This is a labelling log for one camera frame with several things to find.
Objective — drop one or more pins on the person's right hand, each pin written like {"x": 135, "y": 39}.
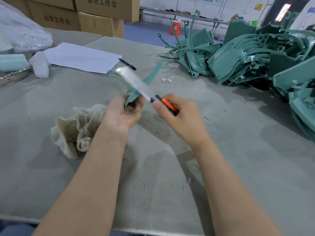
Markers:
{"x": 184, "y": 120}

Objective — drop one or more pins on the person's left hand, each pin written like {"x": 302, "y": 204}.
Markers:
{"x": 118, "y": 115}

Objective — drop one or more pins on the person's left thumb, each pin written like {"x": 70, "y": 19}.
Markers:
{"x": 138, "y": 105}

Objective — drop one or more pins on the person's right thumb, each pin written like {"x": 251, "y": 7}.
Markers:
{"x": 160, "y": 108}

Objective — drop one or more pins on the orange utility knife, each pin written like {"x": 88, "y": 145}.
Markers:
{"x": 137, "y": 84}

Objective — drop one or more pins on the green curved plastic strip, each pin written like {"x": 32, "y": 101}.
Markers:
{"x": 153, "y": 71}

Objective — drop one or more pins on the person's right forearm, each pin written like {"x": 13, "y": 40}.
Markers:
{"x": 226, "y": 194}

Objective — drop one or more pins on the person's left forearm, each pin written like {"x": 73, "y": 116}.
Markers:
{"x": 93, "y": 184}

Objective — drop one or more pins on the small white plastic scrap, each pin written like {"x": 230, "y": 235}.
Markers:
{"x": 166, "y": 80}

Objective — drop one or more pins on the black pen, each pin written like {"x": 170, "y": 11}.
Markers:
{"x": 127, "y": 64}

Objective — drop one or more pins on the beige crumpled cloth rag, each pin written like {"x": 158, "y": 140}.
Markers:
{"x": 76, "y": 130}

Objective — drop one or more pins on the white paper sheet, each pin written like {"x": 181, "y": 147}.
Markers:
{"x": 81, "y": 57}

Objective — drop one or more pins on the orange plastic stool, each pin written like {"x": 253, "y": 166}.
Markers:
{"x": 175, "y": 28}

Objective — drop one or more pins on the plain cardboard box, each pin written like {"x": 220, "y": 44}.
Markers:
{"x": 14, "y": 4}
{"x": 49, "y": 1}
{"x": 98, "y": 25}

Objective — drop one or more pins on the long grey workbench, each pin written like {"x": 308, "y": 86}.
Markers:
{"x": 182, "y": 15}

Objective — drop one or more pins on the pile of green plastic parts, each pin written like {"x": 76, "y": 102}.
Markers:
{"x": 246, "y": 56}

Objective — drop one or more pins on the large printed cardboard box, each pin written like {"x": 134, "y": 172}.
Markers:
{"x": 108, "y": 7}

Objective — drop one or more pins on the small cardboard box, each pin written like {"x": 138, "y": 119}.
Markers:
{"x": 235, "y": 16}

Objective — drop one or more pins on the green watering can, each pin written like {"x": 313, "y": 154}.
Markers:
{"x": 256, "y": 23}

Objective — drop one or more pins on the round metal tray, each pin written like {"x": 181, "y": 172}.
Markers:
{"x": 12, "y": 77}

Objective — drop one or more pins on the light green foam block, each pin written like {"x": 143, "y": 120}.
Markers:
{"x": 13, "y": 62}

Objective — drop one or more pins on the large clear plastic bag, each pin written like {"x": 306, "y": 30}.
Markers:
{"x": 22, "y": 31}

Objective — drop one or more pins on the dark doorway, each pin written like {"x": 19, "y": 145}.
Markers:
{"x": 273, "y": 9}

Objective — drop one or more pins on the person's blue trousers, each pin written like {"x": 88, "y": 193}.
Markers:
{"x": 14, "y": 229}

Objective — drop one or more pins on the yellow wall sign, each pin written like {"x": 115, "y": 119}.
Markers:
{"x": 258, "y": 6}

